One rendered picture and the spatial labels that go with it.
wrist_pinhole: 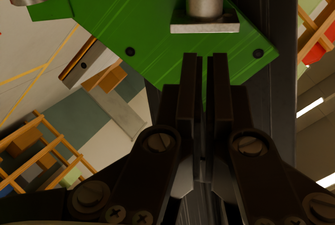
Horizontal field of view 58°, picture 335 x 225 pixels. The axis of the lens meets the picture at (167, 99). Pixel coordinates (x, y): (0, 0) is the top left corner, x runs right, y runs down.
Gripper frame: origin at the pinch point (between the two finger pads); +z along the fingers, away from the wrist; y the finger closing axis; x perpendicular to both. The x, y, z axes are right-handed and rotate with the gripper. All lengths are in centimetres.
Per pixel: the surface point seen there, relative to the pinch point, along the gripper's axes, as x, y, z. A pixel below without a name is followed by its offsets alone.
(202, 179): -21.3, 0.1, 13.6
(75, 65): -16.4, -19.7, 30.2
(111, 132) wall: -575, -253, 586
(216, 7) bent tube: -1.8, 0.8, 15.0
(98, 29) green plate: -5.0, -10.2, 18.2
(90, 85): -364, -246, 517
